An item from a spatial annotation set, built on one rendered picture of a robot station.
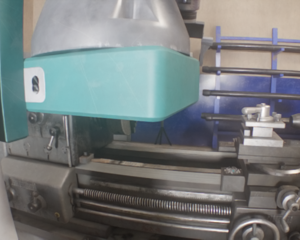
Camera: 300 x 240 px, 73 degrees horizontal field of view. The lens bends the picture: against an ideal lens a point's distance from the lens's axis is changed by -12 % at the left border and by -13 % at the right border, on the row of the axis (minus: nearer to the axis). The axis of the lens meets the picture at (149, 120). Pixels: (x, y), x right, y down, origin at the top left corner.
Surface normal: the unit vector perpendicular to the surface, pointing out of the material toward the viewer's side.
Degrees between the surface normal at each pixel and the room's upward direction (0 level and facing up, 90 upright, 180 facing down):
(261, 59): 90
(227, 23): 90
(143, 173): 36
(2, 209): 90
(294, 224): 90
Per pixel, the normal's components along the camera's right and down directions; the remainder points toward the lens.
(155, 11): 0.54, -0.19
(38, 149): -0.25, 0.18
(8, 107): 0.92, 0.07
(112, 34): 0.18, 0.18
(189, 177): -0.15, -0.69
